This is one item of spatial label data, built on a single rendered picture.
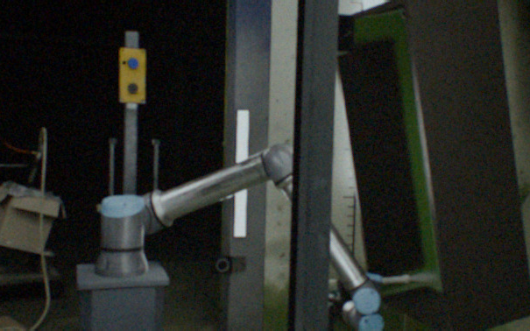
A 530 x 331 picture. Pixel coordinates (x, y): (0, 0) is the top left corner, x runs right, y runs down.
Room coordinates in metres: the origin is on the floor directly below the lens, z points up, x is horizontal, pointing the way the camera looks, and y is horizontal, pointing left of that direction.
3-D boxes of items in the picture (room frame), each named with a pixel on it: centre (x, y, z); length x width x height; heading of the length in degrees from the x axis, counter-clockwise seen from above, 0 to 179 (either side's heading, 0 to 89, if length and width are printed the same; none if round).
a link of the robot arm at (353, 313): (2.29, -0.38, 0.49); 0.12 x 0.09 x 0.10; 20
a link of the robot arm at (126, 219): (2.30, 0.52, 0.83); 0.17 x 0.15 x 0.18; 169
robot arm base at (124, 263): (2.29, 0.52, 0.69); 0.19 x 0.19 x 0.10
